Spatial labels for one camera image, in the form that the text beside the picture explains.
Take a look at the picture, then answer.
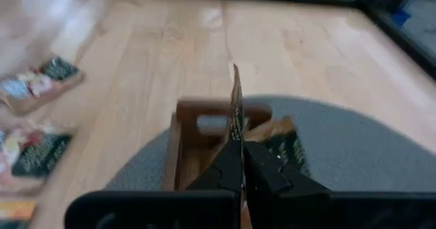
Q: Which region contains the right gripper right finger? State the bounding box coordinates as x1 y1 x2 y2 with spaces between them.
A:
243 140 331 229

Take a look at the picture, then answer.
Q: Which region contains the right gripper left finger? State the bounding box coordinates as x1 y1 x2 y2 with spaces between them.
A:
185 138 245 193

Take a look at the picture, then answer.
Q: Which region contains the green snack packet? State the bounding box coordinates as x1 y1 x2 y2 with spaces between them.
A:
0 128 74 188

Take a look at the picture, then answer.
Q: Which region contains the yellow orange tea bag packet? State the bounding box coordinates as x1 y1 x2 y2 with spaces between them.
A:
0 200 37 221

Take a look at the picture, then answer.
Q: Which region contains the wooden tea organizer tray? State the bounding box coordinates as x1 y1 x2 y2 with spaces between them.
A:
162 97 297 192

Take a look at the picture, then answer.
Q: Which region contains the round grey mat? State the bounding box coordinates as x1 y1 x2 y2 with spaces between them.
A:
105 94 436 193

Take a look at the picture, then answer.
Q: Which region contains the blue storage bin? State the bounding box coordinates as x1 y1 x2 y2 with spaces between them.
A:
390 8 414 28

